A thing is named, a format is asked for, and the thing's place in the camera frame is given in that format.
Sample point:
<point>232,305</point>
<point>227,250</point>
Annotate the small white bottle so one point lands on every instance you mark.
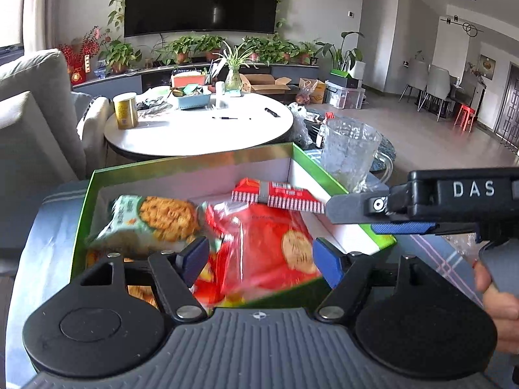
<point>219,95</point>

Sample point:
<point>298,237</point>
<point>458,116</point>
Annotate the orange plastic container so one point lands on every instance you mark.
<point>186,80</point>

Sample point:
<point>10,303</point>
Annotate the red stool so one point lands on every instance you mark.
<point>465,111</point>

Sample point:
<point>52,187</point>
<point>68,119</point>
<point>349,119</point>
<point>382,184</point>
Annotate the clear glass mug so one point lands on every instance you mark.
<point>348,154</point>

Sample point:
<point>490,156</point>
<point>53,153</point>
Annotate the red clear snack bag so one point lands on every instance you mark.
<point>263,251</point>

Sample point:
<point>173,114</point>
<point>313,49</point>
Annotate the blue striped tablecloth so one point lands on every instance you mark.
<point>52,227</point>

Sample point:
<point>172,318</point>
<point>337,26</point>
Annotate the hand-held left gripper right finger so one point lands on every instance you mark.
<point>326,261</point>

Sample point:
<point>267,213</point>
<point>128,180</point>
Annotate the white cushioned chair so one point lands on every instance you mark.
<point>95,121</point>

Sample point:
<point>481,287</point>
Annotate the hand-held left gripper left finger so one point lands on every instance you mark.
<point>194,257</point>

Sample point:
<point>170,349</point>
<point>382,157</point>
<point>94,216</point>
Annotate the clear storage bin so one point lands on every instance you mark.
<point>344,96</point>

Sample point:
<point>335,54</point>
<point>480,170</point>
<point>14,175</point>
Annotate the grey armchair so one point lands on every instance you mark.
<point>28,129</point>

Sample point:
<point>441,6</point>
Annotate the person's right hand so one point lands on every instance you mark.
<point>507,320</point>

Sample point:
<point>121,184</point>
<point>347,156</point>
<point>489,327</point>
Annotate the white round table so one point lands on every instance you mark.
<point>194,129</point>

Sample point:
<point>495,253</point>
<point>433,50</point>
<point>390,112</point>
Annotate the tall plant in white pot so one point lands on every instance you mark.
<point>357,69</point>

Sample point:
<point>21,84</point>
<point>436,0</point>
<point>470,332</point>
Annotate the black pen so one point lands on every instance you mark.
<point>225,118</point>

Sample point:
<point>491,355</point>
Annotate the green and black box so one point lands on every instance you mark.
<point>342,80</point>

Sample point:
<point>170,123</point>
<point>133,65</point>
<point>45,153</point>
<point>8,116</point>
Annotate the framed wall picture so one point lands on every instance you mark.
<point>487,67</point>

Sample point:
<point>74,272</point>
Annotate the red and yellow snack packet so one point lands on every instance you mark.
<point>202,281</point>

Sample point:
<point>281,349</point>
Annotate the open cardboard box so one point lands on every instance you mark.
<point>263,85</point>

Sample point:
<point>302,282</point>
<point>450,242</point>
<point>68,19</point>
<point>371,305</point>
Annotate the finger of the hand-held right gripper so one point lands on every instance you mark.
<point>405,228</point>
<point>352,208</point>

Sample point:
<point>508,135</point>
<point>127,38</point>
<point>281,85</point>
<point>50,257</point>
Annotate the row of potted green plants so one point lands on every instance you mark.
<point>184,46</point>

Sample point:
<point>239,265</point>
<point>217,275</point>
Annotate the white dining chair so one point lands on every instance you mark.
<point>438,83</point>
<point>415,77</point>

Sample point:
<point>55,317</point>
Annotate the narrow dark framed window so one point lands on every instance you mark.
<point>10,4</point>

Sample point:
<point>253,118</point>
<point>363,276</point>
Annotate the pale green snack packet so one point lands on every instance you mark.
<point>154,219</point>

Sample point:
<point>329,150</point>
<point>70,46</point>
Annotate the light blue tray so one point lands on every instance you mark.
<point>192,100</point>

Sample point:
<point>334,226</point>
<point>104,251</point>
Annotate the clear plastic bag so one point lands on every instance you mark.
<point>300,127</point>

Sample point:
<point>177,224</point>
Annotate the red festive flower arrangement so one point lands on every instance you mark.
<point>79,63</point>

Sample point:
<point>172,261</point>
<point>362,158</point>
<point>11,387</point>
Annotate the black wall television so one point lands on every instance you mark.
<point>202,0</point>

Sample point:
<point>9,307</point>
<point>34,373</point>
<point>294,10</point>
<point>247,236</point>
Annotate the pile of clear wrappers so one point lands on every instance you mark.
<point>154,101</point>

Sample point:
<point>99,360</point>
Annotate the yellow can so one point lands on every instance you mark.
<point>125,111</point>

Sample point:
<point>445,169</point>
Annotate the red and white wafer packet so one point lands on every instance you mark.
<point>279,196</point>

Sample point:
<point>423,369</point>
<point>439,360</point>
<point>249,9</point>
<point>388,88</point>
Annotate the dark low tv cabinet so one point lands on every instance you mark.
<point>121,83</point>

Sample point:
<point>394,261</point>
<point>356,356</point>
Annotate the spider plant in glass vase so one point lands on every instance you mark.
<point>233,81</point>

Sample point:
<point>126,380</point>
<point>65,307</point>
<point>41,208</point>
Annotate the black ceiling lamp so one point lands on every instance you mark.
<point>466,28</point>

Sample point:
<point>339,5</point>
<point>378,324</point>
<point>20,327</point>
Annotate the green cardboard box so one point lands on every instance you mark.
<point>202,170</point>

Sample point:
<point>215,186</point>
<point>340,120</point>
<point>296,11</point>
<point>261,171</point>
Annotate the orange cardboard box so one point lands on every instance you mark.
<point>318,93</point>

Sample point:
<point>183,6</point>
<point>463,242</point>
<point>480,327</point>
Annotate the teal small box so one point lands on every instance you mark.
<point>233,93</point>

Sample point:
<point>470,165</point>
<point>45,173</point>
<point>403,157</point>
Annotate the black marker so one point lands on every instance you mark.
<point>272,112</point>

